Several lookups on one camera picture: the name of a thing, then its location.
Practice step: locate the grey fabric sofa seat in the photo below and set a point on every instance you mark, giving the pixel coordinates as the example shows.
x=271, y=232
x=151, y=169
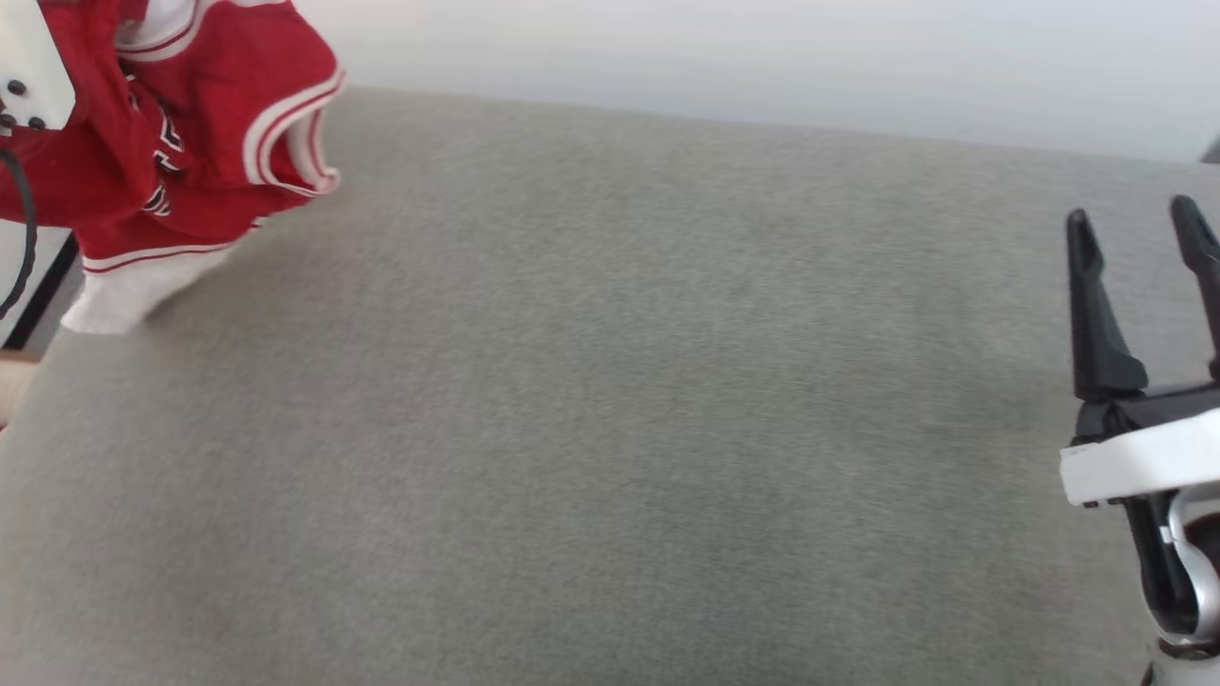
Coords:
x=610, y=400

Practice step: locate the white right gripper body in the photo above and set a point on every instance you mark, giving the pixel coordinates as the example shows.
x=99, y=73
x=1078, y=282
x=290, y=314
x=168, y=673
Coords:
x=1144, y=457

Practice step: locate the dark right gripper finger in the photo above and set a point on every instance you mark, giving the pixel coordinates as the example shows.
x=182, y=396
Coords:
x=1206, y=257
x=1096, y=353

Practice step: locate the red basketball jersey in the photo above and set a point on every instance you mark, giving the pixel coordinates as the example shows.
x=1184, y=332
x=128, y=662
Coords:
x=210, y=105

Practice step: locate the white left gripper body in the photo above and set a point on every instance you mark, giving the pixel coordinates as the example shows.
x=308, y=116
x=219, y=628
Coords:
x=29, y=57

